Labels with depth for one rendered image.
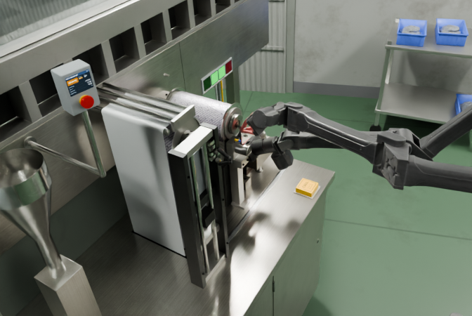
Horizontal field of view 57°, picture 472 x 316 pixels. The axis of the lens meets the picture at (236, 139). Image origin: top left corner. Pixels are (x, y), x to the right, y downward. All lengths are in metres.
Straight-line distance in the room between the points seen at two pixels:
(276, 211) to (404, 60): 2.63
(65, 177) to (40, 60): 0.39
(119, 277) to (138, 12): 0.89
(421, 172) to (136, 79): 1.00
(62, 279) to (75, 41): 0.67
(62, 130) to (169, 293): 0.61
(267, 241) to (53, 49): 0.94
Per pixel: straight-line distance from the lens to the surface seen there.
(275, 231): 1.64
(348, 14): 3.91
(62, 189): 1.50
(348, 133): 1.23
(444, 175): 1.08
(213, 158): 1.24
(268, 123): 1.35
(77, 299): 1.34
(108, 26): 1.48
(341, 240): 2.84
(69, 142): 1.46
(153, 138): 1.27
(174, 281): 1.53
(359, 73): 4.12
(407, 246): 2.90
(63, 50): 1.38
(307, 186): 1.78
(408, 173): 1.07
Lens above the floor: 2.11
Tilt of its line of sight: 36 degrees down
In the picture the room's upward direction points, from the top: 4 degrees counter-clockwise
